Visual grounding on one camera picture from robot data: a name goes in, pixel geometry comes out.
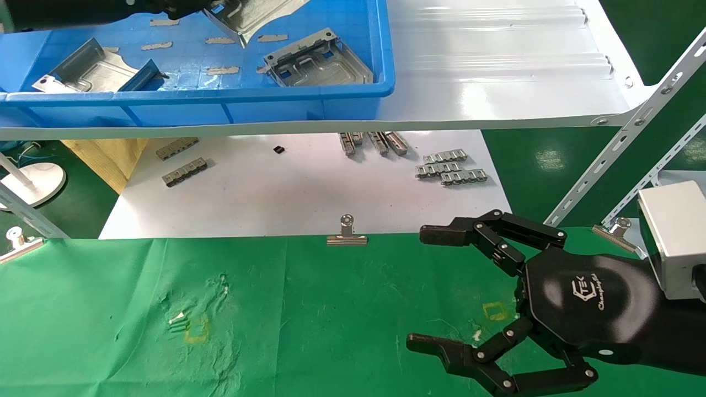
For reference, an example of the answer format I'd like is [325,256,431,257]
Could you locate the white slotted angle bar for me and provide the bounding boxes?
[0,182,70,239]
[600,112,706,227]
[543,28,706,228]

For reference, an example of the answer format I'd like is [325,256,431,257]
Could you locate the white round stand base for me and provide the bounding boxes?
[0,153,67,208]

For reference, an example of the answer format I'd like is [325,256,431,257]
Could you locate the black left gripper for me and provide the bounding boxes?
[8,0,222,33]

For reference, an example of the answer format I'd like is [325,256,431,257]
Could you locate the stamped sheet metal part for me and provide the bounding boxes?
[31,38,167,94]
[263,28,375,88]
[202,0,310,49]

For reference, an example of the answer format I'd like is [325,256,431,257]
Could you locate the silver metal binder clip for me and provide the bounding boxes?
[326,213,368,247]
[591,217,644,255]
[0,226,45,265]

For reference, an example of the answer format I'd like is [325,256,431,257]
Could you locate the thin coloured wires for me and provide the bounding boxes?
[14,140,46,167]

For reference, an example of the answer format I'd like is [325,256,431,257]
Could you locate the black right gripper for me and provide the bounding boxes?
[406,209,664,397]

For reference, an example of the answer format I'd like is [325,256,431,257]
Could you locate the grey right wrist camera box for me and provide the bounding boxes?
[638,180,706,302]

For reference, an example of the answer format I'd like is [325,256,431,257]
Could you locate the blue plastic bin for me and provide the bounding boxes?
[0,0,396,129]

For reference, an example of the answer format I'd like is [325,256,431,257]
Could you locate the yellow woven bag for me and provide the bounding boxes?
[60,138,151,196]

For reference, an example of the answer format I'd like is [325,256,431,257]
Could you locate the white metal shelf panel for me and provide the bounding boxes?
[0,0,658,142]

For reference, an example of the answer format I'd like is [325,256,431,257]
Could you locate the green cloth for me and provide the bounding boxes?
[0,225,706,397]

